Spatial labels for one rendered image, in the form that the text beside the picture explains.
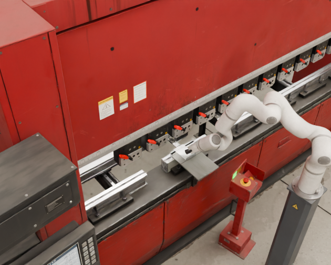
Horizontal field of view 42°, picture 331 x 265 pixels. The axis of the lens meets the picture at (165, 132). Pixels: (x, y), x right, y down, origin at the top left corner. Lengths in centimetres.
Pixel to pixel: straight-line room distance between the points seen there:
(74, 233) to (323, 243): 254
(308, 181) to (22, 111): 172
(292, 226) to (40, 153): 189
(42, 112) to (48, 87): 11
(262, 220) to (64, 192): 255
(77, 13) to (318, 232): 282
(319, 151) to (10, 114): 160
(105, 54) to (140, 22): 22
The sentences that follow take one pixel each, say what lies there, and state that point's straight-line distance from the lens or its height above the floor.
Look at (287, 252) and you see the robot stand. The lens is 323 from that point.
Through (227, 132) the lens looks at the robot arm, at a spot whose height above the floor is 138.
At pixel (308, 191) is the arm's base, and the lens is 278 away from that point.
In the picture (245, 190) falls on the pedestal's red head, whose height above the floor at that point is 76.
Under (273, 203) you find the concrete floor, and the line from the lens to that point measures 402.
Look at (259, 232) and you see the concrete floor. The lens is 380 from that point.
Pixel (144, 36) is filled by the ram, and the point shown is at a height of 198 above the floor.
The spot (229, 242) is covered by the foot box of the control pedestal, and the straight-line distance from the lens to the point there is 359.
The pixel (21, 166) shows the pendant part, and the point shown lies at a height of 195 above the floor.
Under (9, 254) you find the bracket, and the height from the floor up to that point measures 121.
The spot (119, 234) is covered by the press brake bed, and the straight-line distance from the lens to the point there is 282.
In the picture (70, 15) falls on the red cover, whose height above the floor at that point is 222.
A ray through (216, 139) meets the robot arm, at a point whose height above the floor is 131.
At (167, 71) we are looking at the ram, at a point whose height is 171.
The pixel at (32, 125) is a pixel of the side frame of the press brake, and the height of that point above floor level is 193.
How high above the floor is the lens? 306
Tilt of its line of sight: 43 degrees down
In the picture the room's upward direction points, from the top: 2 degrees clockwise
